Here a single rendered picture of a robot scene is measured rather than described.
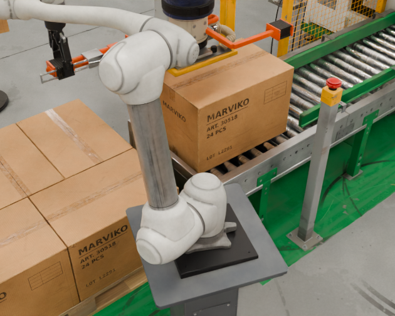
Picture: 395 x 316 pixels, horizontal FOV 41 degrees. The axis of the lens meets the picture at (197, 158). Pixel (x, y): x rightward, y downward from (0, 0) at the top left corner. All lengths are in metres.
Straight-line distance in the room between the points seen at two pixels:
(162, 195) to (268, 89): 1.13
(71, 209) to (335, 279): 1.42
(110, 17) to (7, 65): 3.16
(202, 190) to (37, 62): 3.21
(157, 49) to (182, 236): 0.62
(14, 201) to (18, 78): 2.16
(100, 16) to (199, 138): 0.93
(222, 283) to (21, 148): 1.45
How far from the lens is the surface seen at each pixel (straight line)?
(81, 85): 4.43
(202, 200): 1.84
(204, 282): 1.95
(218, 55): 2.40
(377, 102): 3.30
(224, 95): 2.48
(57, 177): 2.72
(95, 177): 2.68
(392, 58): 3.87
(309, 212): 2.95
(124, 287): 2.86
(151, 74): 1.51
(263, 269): 1.99
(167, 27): 1.63
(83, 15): 1.79
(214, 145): 2.59
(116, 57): 1.47
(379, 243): 3.22
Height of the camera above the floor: 2.30
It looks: 40 degrees down
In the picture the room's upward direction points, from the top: straight up
